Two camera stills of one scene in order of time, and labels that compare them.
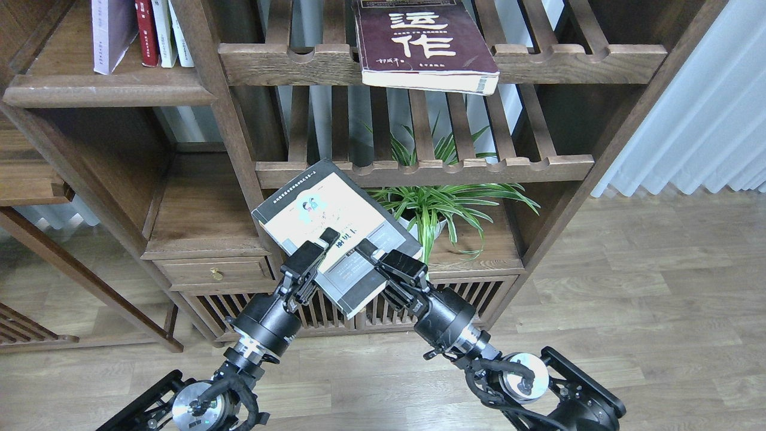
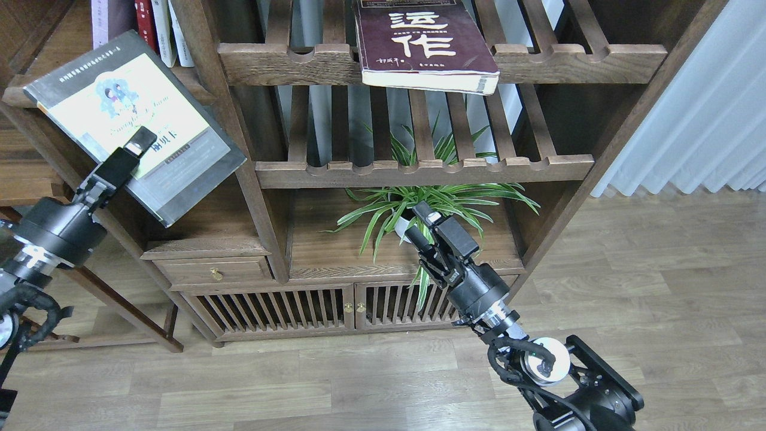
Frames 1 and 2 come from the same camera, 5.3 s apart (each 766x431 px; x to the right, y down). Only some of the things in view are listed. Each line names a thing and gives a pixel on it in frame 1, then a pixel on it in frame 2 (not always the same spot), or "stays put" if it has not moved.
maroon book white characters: [423, 44] stays put
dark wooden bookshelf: [136, 133] stays put
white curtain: [707, 128] stays put
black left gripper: [270, 321] to [63, 233]
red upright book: [148, 38] stays put
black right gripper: [442, 313] to [472, 289]
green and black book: [325, 198] to [102, 100]
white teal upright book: [184, 49] stays put
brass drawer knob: [216, 274] stays put
